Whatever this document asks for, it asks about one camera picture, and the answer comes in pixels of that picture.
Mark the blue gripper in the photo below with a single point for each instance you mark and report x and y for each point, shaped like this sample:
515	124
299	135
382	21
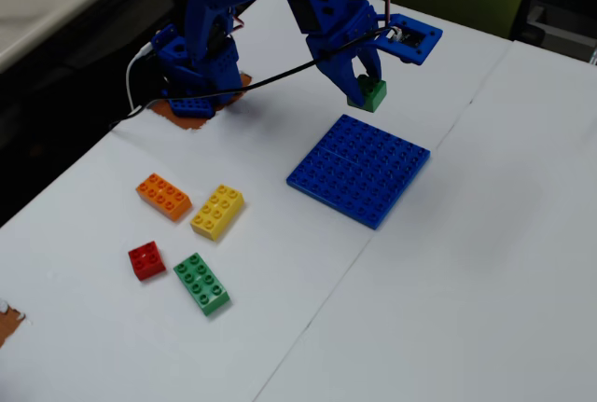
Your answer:
340	67

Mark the green 2x2 toy block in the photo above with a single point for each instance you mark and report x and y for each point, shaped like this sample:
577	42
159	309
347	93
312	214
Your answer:
375	96

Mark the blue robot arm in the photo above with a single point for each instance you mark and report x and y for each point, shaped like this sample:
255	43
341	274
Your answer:
205	10

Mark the yellow 2x4 toy block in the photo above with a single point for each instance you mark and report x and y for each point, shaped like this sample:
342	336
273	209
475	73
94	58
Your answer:
217	212

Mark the orange 2x4 toy block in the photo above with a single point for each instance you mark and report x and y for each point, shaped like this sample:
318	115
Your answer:
163	197

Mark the green 2x4 toy block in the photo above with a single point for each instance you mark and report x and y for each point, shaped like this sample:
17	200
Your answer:
201	284

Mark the red 2x2 toy block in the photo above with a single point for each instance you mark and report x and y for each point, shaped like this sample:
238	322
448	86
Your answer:
147	260

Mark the blue 8x8 studded baseplate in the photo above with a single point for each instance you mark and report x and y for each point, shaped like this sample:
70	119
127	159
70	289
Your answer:
359	173

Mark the grey box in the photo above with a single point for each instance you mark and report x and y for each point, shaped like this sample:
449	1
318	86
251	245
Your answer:
564	33

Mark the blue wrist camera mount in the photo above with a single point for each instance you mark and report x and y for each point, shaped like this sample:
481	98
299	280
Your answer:
431	39

